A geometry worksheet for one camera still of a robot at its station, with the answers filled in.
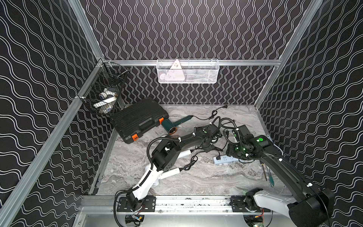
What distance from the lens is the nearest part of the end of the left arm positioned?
0.71m

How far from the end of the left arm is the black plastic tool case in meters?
0.38

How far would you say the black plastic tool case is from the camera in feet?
3.20
